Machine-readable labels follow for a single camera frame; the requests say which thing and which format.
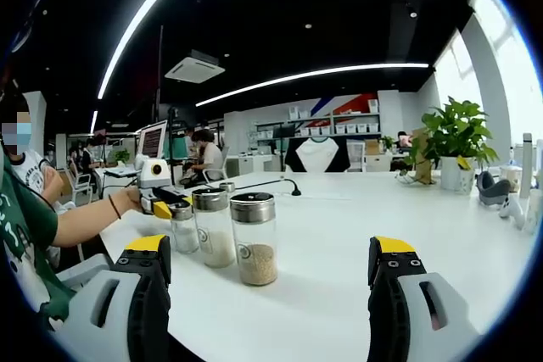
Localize green leafy plant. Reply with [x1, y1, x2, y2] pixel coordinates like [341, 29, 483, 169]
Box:
[405, 97, 500, 170]

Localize person's green printed shirt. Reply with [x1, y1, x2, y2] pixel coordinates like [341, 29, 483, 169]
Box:
[0, 158, 77, 329]

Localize white plant pot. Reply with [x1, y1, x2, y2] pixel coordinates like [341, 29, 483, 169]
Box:
[439, 156, 463, 192]

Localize clear plastic cup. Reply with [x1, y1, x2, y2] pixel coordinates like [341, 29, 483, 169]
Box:
[500, 165, 523, 192]

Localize tall seasoning bottle white grains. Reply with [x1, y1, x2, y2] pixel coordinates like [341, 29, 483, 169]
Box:
[191, 187, 237, 270]

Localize small printed white pot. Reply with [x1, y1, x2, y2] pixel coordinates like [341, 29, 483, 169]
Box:
[456, 166, 476, 196]

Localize large bright window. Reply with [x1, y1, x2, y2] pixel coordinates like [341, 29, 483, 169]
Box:
[468, 0, 543, 151]

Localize small seasoning bottle white powder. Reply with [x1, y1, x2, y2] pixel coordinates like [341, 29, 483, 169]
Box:
[169, 201, 200, 255]

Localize black tripod pole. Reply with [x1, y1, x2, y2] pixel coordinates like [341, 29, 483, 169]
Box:
[156, 25, 179, 176]

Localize dark bead bracelet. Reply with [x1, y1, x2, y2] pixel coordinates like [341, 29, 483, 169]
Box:
[108, 193, 123, 221]

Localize printed paper cup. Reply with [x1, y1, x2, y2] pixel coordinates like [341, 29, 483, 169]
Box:
[523, 190, 543, 234]

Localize white mesh office chair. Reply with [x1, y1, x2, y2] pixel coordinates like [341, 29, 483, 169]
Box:
[202, 145, 230, 183]

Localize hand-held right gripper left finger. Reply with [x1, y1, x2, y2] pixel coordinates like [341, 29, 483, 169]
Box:
[53, 233, 173, 362]

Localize grey thermos bottle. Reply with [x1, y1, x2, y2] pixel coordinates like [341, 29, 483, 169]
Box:
[520, 132, 534, 198]

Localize brown paper bag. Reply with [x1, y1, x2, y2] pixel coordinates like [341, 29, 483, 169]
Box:
[411, 126, 440, 185]

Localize tall seasoning bottle brown grains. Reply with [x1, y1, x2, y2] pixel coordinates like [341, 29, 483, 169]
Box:
[229, 192, 280, 287]

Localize teal partition panel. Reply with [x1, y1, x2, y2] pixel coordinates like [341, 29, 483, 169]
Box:
[169, 140, 190, 162]

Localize black and white shirt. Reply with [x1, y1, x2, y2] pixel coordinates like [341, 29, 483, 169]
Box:
[283, 136, 352, 173]

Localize grey headset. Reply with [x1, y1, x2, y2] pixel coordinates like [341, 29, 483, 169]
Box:
[475, 170, 512, 210]

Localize ceiling air conditioner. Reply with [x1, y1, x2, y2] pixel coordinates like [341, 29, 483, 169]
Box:
[164, 50, 226, 84]

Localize person's left hand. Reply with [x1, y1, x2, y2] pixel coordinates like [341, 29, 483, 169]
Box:
[120, 187, 148, 214]

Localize narrow bright window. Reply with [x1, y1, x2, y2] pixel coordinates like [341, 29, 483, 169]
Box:
[433, 29, 484, 117]

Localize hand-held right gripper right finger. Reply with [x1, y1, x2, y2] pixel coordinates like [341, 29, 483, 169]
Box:
[367, 235, 479, 362]

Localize black table cable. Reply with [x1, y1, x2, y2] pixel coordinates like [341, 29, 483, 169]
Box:
[231, 177, 303, 198]

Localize white controller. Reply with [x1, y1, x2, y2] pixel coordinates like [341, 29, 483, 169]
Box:
[498, 194, 526, 230]

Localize white laptop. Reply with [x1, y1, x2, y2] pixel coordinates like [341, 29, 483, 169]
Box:
[104, 120, 169, 179]

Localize wall shelf with white boxes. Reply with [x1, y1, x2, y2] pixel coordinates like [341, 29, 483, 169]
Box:
[254, 98, 381, 141]

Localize laptop stand desk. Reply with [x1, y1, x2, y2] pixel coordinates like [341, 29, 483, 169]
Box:
[95, 166, 145, 202]

